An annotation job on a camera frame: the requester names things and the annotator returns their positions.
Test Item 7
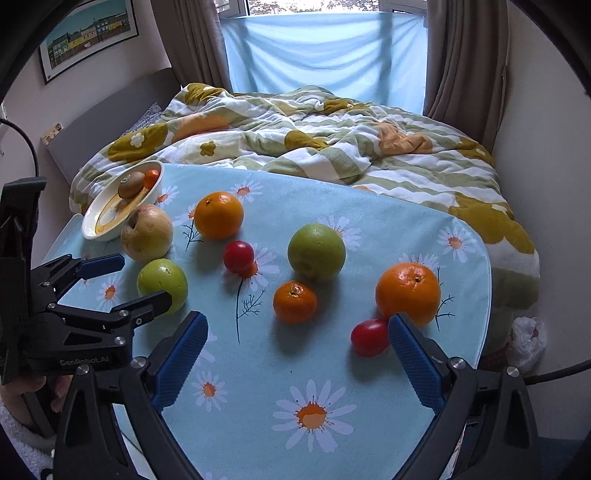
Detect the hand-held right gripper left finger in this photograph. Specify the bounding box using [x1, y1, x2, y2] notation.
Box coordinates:
[54, 310, 209, 480]

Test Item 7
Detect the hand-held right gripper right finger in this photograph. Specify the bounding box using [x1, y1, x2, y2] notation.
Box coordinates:
[387, 312, 541, 480]

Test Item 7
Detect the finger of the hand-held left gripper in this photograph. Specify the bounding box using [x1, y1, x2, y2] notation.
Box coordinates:
[46, 291, 173, 335]
[31, 253, 126, 306]

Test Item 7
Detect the green apple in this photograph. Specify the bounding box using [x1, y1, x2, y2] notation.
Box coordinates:
[137, 258, 189, 316]
[287, 223, 346, 283]

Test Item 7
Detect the white bowl yellow inside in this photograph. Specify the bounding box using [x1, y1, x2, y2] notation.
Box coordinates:
[82, 161, 165, 241]

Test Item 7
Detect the red yellow apple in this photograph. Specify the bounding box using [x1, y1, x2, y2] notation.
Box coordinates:
[120, 204, 174, 263]

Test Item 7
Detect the red cherry tomato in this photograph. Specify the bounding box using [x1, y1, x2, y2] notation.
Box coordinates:
[223, 240, 256, 274]
[350, 319, 392, 358]

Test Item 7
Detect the large orange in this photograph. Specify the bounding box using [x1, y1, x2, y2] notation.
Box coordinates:
[193, 191, 245, 240]
[375, 262, 441, 328]

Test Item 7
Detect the person's left forearm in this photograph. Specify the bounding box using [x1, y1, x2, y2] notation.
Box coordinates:
[0, 401, 57, 474]

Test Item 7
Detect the person's left hand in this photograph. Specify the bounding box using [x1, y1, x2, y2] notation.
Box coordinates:
[0, 374, 75, 417]

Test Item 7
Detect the brown kiwi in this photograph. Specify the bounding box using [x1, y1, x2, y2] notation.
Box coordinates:
[117, 172, 146, 199]

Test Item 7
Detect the blue daisy print tablecloth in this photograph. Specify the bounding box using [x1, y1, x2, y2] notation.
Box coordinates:
[44, 162, 492, 480]

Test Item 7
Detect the white plastic bag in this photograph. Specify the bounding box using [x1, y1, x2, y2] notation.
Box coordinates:
[505, 316, 548, 374]

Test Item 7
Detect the grey headboard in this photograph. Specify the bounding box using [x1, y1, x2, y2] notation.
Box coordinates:
[48, 67, 181, 185]

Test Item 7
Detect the grey patterned pillow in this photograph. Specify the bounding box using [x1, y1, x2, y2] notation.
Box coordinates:
[131, 102, 163, 136]

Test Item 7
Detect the brown curtain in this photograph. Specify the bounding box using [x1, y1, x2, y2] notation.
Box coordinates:
[159, 0, 232, 93]
[422, 0, 511, 144]

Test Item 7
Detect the green yellow floral blanket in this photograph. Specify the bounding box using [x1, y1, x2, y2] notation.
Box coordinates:
[69, 83, 541, 324]

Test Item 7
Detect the light blue window sheet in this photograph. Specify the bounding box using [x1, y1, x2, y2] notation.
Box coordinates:
[222, 10, 428, 114]

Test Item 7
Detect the black cable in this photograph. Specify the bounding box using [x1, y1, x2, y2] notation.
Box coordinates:
[0, 117, 40, 178]
[524, 355, 573, 386]

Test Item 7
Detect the framed wall poster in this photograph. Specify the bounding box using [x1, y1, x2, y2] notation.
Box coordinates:
[39, 0, 139, 85]

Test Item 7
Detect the white window frame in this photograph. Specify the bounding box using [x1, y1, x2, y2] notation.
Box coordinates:
[217, 0, 428, 19]

